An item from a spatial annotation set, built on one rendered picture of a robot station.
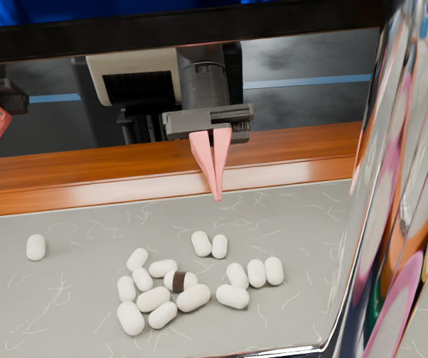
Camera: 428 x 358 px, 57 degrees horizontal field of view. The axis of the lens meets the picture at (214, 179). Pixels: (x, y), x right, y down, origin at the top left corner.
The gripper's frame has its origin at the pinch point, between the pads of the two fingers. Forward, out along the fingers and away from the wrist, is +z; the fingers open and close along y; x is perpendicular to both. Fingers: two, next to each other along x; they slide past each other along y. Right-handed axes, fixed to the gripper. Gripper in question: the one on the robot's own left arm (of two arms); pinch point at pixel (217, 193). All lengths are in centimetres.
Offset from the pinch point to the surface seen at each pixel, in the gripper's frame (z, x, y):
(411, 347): 17.6, -4.4, 16.3
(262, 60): -131, 219, 53
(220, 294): 10.8, -1.1, -1.0
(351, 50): -132, 221, 120
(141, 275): 7.9, 1.2, -9.5
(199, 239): 4.6, 3.9, -2.6
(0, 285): 7.1, 4.1, -26.5
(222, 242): 5.3, 3.5, 0.0
